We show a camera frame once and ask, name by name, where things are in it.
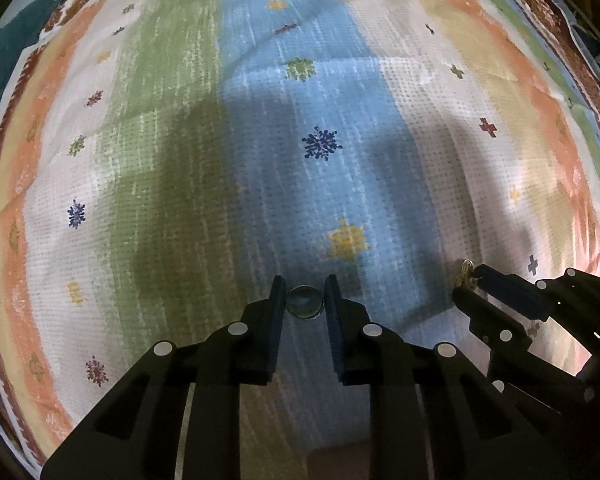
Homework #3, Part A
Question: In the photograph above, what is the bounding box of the silver metal tin box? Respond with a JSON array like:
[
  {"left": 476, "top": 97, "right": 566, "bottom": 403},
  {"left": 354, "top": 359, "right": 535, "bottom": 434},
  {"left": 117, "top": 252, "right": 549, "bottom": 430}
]
[{"left": 308, "top": 441, "right": 370, "bottom": 480}]

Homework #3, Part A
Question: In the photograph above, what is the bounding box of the striped colourful cloth mat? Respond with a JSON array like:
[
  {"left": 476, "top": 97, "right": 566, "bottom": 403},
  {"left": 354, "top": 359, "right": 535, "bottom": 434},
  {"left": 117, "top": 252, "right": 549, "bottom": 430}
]
[{"left": 0, "top": 0, "right": 600, "bottom": 479}]

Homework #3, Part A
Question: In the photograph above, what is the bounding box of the teal pillow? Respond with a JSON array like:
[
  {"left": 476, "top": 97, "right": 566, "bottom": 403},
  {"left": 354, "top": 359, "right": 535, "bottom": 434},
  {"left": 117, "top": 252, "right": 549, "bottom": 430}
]
[{"left": 0, "top": 0, "right": 60, "bottom": 102}]

